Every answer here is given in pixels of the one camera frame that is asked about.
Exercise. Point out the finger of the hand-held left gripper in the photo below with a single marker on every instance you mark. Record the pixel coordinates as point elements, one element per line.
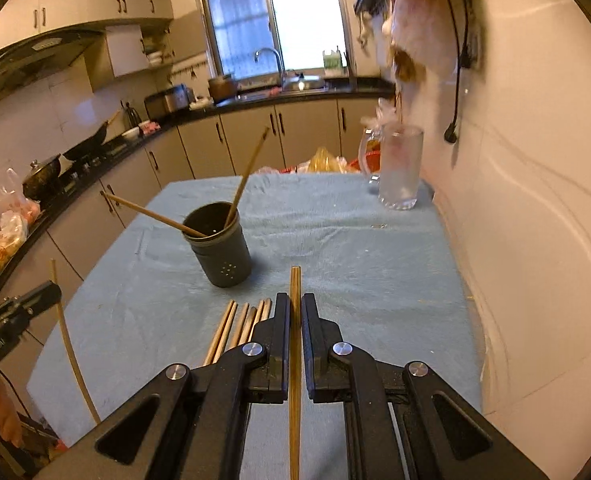
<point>30,305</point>

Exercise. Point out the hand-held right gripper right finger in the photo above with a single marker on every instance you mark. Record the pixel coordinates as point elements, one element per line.
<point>307,325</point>

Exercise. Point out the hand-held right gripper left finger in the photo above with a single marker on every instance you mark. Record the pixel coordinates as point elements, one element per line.
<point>286,325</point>

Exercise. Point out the wooden chopstick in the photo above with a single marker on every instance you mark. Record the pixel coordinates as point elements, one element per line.
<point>295,285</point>
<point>150,212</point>
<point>248,175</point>
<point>70,355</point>

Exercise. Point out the row of chopsticks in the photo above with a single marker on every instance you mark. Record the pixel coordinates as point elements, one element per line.
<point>225,330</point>

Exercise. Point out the dark grey chopstick holder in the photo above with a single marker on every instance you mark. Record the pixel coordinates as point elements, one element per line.
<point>225,265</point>

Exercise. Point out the blue table cloth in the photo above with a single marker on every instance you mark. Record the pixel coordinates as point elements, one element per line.
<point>350,270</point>

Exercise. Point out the plastic bag of oranges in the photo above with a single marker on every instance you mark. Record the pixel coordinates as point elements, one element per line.
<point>0,240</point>

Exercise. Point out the dark lidded pot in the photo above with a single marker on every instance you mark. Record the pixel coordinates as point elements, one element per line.
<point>42,177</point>

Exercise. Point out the gas stove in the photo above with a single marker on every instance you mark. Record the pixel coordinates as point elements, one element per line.
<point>90,167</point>

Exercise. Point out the yellow plastic bag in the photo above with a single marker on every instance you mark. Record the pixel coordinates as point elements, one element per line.
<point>325,160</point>

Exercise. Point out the black wok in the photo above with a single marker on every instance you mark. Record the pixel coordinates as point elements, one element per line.
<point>87,147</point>

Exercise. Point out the clear glass mug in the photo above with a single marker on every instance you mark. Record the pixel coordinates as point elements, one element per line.
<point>400,175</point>

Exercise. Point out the red plastic basket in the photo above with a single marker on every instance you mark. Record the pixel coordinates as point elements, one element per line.
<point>370,160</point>

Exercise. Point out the lower kitchen cabinets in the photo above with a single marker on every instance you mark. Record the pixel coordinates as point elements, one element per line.
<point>245,145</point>

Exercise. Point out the black kitchen countertop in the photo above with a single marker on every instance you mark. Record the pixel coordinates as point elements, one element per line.
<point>355,91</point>

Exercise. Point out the brown cooking pot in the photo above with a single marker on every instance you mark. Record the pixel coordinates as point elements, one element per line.
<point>223,89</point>

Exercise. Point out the range hood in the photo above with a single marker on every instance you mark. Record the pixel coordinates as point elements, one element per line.
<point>25,60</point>

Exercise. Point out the silver countertop appliance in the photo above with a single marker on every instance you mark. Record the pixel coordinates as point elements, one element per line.
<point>168,101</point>

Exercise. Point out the steel sink faucet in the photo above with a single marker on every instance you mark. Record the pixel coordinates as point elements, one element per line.
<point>277,60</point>

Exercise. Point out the open dish shelf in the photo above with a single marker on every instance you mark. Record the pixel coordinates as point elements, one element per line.
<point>155,50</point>

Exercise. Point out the kitchen window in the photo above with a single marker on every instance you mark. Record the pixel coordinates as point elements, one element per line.
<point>295,20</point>

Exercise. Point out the hanging white plastic bags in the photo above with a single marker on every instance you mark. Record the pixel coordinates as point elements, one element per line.
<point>420,35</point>

